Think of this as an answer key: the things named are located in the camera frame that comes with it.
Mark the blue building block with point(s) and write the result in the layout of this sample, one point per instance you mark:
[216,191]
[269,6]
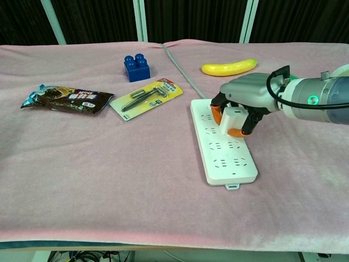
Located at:
[137,69]

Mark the white frame post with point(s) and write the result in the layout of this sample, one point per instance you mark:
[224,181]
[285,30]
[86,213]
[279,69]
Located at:
[53,21]
[140,20]
[249,20]

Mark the white power strip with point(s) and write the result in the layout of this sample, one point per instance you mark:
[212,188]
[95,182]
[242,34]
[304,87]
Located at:
[229,161]

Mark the pink cloth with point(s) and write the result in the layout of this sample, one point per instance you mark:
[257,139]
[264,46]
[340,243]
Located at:
[109,177]

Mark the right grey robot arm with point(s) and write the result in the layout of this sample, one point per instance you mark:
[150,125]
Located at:
[327,109]

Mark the brown chocolate snack bag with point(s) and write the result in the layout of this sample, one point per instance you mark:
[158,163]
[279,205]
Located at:
[68,99]

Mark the white plug adapter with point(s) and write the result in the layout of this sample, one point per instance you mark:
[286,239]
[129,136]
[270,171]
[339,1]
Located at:
[231,118]

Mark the yellow banana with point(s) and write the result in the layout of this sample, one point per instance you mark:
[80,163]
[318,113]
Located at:
[229,68]

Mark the razor in yellow package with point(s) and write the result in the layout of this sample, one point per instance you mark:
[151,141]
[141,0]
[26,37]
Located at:
[147,98]

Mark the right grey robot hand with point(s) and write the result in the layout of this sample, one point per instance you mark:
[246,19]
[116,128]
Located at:
[251,90]

